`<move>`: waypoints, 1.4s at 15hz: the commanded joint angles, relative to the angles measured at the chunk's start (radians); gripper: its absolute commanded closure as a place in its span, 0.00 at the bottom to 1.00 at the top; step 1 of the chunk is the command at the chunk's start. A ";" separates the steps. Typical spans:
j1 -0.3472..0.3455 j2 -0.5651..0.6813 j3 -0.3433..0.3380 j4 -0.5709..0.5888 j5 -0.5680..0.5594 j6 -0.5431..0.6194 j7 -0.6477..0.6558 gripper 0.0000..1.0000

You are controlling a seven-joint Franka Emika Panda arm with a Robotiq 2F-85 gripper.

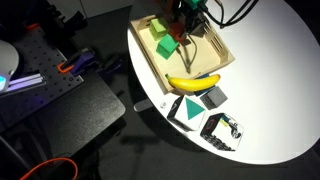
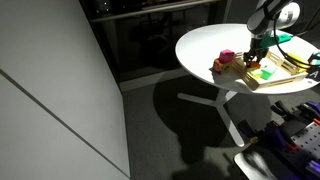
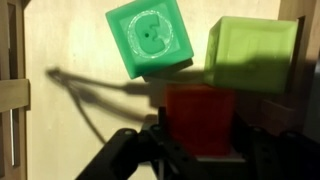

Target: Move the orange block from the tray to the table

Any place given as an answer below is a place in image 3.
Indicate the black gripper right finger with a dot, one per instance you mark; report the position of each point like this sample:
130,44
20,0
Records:
280,156

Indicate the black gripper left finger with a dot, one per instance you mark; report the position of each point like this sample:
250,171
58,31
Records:
140,153

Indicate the orange block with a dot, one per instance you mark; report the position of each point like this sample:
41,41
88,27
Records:
200,116

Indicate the wooden tray with slots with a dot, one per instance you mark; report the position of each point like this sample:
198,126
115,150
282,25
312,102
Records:
63,133

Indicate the light green block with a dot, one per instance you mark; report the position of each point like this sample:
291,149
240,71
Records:
250,56

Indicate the dark green letter block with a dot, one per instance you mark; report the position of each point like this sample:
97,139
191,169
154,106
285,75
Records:
150,36

